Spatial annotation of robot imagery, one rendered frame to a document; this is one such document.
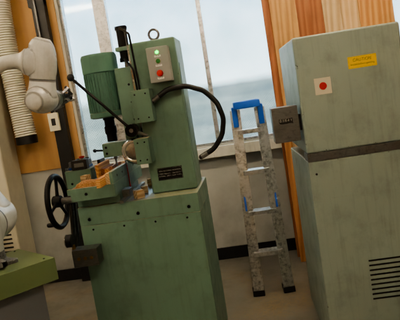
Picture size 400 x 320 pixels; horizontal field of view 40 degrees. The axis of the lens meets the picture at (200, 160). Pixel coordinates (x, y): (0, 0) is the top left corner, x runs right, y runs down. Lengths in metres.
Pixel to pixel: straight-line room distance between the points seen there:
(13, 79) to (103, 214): 1.73
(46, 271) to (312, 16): 2.54
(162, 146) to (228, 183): 1.49
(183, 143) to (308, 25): 1.66
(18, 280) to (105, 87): 1.00
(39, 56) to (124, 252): 1.00
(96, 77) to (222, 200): 1.72
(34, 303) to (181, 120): 1.03
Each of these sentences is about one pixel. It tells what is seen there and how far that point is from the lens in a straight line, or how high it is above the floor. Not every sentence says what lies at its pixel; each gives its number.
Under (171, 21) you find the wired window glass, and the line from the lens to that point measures 4.09.
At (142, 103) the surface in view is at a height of 1.24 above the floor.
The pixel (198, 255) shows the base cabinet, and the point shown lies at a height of 0.50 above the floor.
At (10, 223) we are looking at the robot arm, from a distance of 2.46.
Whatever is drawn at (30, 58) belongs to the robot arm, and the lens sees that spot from 2.21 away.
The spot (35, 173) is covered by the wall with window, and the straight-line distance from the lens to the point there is 4.25.
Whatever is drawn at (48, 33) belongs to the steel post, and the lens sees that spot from 4.10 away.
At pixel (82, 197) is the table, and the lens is 2.56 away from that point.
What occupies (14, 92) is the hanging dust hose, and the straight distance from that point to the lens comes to 4.05.
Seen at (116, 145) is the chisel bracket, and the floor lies 1.05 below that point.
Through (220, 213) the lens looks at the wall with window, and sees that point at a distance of 4.07.
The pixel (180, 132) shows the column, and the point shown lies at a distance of 2.58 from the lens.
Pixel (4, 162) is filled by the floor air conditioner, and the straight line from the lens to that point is 4.03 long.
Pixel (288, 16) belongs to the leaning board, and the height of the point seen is 1.67.
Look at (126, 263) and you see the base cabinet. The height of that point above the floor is 0.51.
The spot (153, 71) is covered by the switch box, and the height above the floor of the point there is 1.37.
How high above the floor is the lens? 1.23
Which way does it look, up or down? 7 degrees down
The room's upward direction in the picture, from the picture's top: 9 degrees counter-clockwise
